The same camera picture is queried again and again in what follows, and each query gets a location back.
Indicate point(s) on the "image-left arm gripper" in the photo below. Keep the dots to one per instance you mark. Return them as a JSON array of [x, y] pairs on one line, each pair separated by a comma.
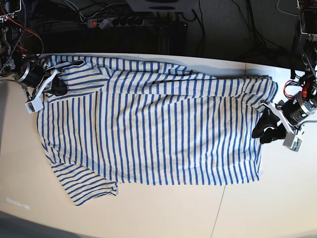
[[41, 80]]

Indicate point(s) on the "image-right arm gripper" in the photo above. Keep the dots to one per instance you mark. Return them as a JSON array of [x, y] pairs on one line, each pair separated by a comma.
[[292, 114]]

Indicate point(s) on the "blue white striped T-shirt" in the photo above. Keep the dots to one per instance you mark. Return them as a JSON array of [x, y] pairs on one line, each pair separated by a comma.
[[152, 123]]

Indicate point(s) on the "image-left robot arm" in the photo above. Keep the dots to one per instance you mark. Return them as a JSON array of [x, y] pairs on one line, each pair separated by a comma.
[[19, 65]]

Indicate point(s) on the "image-right robot arm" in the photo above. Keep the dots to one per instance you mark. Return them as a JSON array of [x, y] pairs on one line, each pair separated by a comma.
[[305, 40]]

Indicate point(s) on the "black power strip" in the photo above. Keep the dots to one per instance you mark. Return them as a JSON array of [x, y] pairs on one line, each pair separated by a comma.
[[115, 22]]

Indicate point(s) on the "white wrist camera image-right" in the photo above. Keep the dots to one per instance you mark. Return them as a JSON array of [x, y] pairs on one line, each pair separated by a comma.
[[293, 140]]

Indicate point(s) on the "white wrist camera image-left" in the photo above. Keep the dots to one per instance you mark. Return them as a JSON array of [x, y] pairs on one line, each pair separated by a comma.
[[34, 105]]

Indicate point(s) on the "grey table leg post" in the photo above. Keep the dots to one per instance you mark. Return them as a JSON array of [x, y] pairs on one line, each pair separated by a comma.
[[163, 40]]

